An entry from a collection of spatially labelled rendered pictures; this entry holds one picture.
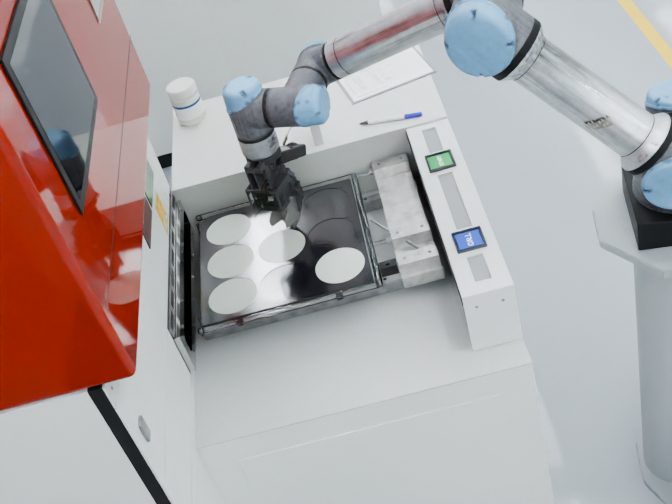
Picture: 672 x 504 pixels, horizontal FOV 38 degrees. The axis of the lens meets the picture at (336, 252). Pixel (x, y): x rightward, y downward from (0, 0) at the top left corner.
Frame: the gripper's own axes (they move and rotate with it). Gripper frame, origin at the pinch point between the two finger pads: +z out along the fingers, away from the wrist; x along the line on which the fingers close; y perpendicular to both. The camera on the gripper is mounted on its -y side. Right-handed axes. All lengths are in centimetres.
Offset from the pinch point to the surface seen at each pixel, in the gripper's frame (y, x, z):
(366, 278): 13.3, 21.6, 1.3
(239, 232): 3.7, -11.7, 1.3
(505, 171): -132, 0, 91
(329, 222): -1.8, 7.4, 1.4
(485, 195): -118, -4, 91
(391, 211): -8.7, 18.5, 3.3
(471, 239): 6.7, 41.8, -5.1
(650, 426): -15, 68, 71
